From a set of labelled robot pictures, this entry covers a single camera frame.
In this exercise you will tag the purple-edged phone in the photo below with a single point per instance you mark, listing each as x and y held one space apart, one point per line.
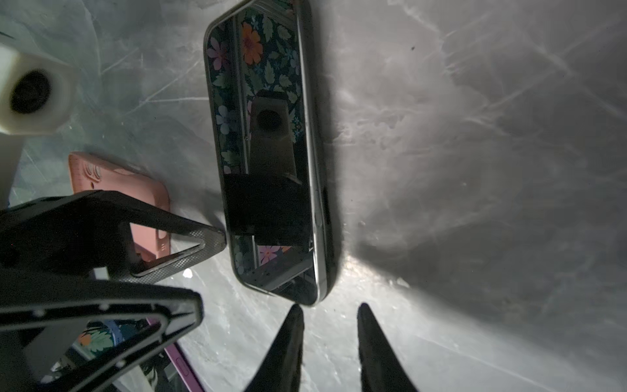
168 370

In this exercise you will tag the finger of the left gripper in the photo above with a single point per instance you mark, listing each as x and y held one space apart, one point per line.
73 235
43 314

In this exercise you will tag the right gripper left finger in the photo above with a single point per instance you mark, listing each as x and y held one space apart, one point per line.
281 368

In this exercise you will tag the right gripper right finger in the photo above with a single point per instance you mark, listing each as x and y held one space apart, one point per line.
380 368

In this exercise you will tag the silver-edged black phone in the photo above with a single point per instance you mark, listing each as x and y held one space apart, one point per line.
262 97

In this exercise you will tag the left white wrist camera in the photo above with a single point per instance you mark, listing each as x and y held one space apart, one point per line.
37 96

